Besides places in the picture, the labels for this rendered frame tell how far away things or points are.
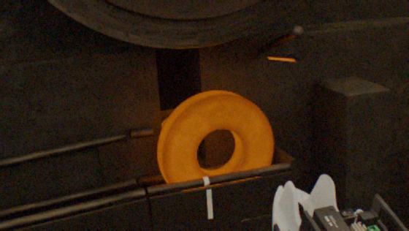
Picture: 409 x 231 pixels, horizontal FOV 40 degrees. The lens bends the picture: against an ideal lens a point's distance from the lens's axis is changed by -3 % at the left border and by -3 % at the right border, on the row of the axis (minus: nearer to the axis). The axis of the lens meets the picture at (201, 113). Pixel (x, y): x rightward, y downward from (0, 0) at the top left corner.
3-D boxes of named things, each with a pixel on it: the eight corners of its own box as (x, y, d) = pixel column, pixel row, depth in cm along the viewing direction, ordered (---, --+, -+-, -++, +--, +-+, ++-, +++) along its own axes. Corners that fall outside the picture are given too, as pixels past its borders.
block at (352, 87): (309, 226, 91) (308, 79, 85) (352, 216, 93) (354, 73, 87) (342, 256, 81) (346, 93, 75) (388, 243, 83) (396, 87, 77)
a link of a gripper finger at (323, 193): (317, 144, 56) (366, 205, 48) (308, 191, 59) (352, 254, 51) (288, 149, 55) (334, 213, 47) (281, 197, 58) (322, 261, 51)
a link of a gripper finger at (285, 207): (288, 149, 55) (334, 213, 47) (281, 197, 58) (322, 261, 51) (258, 155, 54) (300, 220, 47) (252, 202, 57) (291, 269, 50)
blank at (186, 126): (146, 104, 73) (153, 110, 70) (258, 77, 78) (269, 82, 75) (166, 213, 78) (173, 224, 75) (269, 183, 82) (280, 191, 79)
